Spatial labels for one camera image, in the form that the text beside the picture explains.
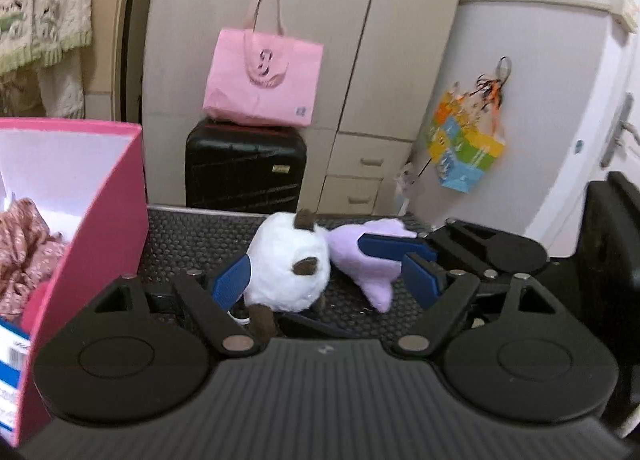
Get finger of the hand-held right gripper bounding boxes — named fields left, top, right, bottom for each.
left=357, top=217, right=548, bottom=282

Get silver door handle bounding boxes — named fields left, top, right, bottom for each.
left=600, top=93, right=640, bottom=168

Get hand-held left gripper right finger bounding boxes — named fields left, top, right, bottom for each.
left=387, top=253, right=576, bottom=358

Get black vertical pole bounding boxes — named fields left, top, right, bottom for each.
left=114, top=0, right=157, bottom=122

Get pink storage box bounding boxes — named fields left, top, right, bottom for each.
left=0, top=117, right=148, bottom=447

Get beige wardrobe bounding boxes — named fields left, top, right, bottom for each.
left=142, top=0, right=473, bottom=216

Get blue rectangular box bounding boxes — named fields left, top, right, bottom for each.
left=0, top=317, right=33, bottom=433

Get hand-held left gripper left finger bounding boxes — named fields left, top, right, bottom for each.
left=75, top=254, right=263, bottom=358

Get white plush toy brown ears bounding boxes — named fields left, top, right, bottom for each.
left=227, top=209, right=331, bottom=341

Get black suitcase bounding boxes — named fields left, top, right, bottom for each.
left=185, top=117, right=307, bottom=215

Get cream knitted cloth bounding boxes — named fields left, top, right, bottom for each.
left=0, top=0, right=94, bottom=118

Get pink tote bag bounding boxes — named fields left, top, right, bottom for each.
left=202, top=0, right=325, bottom=128

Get pink floral cloth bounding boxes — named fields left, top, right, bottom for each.
left=0, top=197, right=68, bottom=326

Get white wall cable duct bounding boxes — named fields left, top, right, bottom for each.
left=459, top=0, right=640, bottom=34

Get colourful gift bag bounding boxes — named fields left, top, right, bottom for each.
left=427, top=57, right=507, bottom=193

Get white door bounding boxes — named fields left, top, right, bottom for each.
left=525, top=0, right=640, bottom=258

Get purple plush toy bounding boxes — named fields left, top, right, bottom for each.
left=327, top=217, right=418, bottom=313

